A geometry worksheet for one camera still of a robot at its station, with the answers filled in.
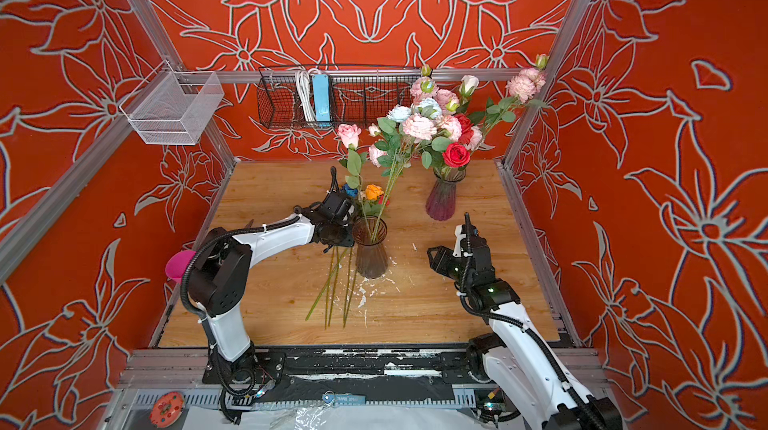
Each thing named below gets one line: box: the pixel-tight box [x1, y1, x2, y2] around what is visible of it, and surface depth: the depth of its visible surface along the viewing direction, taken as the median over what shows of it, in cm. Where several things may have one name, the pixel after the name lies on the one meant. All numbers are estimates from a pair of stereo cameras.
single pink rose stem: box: [338, 124, 373, 239], surface depth 72 cm
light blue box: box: [312, 74, 331, 127], surface depth 91 cm
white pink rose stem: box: [458, 74, 480, 114], surface depth 83 cm
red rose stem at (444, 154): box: [422, 136, 471, 179], surface depth 69 cm
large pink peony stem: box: [440, 114, 462, 142], surface depth 69 cm
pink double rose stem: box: [410, 64, 460, 114], surface depth 81 cm
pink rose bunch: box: [368, 98, 446, 244], surface depth 70 cm
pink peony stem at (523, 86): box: [483, 53, 550, 136], surface depth 77 cm
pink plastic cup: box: [165, 250, 196, 284], surface depth 77 cm
